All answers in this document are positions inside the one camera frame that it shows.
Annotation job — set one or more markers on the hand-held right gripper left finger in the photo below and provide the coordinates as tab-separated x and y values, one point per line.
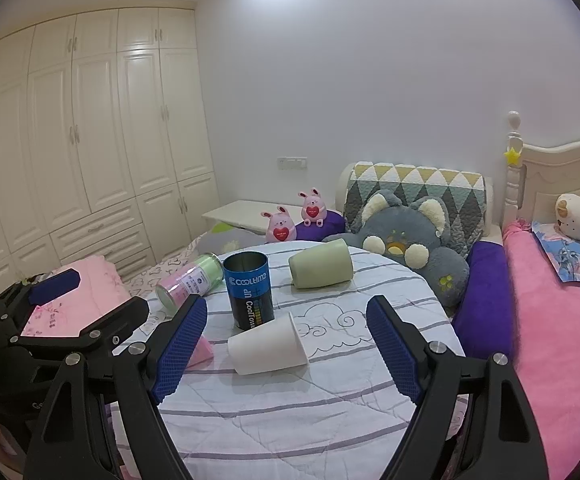
179	355

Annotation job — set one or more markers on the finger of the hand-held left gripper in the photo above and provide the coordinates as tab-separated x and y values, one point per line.
54	284
94	327

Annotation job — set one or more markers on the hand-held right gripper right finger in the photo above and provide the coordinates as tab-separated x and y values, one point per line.
395	355

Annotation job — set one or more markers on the white cup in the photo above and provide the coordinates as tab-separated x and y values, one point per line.
267	346

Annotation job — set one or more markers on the pink cup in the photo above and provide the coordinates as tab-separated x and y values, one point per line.
202	354

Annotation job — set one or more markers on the green cup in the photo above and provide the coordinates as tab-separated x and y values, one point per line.
322	263

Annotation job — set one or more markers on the pink floral quilt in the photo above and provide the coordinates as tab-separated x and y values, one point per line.
94	272

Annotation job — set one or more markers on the green and pink cylinder bottle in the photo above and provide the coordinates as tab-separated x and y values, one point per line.
189	282

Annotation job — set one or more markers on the blue and black tin can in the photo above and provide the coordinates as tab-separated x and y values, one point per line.
249	292

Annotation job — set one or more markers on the grey cat plush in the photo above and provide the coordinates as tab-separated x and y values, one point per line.
415	255

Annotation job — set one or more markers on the purple cushion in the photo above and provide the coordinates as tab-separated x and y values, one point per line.
332	222
485	300

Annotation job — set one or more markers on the white striped quilt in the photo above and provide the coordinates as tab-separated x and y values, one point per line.
290	420

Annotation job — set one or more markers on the grey pillow with green dots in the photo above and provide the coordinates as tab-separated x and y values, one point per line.
229	237

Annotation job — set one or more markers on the cream wardrobe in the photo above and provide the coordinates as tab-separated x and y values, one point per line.
94	135

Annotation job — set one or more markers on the white bedside table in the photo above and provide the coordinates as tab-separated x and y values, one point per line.
240	212

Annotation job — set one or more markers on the pink bunny plush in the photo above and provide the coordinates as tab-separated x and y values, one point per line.
280	225
312	209

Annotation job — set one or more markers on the pink blanket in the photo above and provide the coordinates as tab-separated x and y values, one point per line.
560	350

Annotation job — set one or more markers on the triangle pattern quilted cover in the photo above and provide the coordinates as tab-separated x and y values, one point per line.
420	180

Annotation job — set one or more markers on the blue printed pillow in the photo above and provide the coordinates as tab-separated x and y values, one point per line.
577	260

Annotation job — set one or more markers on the yellow star ornament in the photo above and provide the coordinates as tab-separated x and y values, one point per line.
512	155

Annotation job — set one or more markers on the cream bed headboard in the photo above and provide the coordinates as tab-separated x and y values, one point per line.
550	170

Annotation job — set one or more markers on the white wall socket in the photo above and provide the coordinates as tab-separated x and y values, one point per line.
292	162

